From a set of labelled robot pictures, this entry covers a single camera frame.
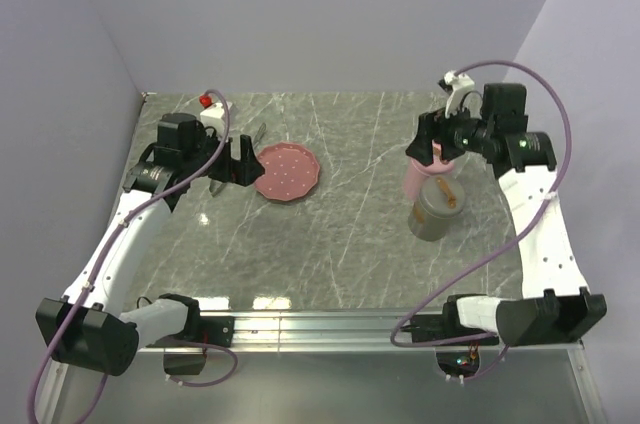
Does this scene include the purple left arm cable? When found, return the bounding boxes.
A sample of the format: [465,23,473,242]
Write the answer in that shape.
[24,88,238,424]

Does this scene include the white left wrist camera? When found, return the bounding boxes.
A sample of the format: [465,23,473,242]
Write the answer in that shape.
[199,95,227,135]

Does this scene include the pink tall canister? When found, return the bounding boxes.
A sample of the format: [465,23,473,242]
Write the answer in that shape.
[403,158,454,202]

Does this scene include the pink round lid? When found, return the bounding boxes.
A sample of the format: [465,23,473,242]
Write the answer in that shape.
[430,142,455,174]

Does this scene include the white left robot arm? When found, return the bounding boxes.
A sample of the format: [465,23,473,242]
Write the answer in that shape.
[36,113,265,376]

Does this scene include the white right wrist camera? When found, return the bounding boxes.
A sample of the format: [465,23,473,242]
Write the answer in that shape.
[438,70,475,118]

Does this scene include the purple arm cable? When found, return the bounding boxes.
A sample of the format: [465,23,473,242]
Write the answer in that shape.
[389,60,572,384]
[24,88,238,424]

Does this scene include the grey round lid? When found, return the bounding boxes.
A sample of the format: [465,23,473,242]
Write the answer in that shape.
[417,175,467,219]

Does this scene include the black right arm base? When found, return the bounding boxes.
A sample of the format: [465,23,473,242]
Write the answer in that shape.
[401,314,500,345]

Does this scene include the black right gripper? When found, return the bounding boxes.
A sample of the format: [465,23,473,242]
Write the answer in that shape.
[404,98,494,167]

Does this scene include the grey tall canister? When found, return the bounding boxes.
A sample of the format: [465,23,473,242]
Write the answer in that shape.
[407,203,461,242]

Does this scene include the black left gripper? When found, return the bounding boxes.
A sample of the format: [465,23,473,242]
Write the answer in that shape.
[184,124,264,186]

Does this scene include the steel serving tongs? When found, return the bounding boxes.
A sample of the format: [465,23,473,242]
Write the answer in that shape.
[209,123,267,198]

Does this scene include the aluminium front rail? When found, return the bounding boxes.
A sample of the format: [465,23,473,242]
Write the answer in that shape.
[134,308,584,355]

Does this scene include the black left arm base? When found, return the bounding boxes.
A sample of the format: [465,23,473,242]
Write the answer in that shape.
[150,314,235,348]

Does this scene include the pink scalloped plate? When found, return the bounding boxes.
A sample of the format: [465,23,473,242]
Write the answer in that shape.
[254,142,321,202]

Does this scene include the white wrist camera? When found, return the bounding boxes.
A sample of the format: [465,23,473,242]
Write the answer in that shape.
[199,95,227,135]
[438,70,475,118]

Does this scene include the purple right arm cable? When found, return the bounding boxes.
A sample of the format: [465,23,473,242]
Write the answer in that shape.
[389,60,572,384]

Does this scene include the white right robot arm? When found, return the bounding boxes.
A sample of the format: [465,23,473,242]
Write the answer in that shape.
[406,83,607,348]

